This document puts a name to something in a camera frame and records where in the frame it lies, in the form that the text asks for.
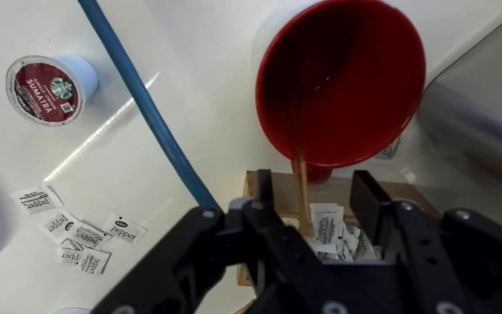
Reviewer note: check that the wooden chopstick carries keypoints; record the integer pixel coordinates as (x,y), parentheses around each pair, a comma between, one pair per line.
(304,195)

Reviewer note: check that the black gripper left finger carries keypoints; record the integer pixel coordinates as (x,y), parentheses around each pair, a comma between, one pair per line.
(204,263)

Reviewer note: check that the silver metal box appliance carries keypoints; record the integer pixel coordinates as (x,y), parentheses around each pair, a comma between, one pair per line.
(483,116)

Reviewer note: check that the white sugar packet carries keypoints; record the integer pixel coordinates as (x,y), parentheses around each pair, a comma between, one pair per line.
(70,252)
(59,224)
(35,200)
(326,224)
(124,230)
(87,235)
(94,263)

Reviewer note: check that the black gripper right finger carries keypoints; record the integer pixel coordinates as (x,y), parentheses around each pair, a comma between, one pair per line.
(453,263)

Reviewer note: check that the small wooden packet box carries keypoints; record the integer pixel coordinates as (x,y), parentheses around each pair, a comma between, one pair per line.
(331,189)

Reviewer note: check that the red Starbucks Sumatra coffee pod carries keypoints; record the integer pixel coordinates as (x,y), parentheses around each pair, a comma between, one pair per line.
(44,90)

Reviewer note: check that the white cup with red inside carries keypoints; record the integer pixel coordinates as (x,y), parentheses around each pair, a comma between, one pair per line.
(344,88)

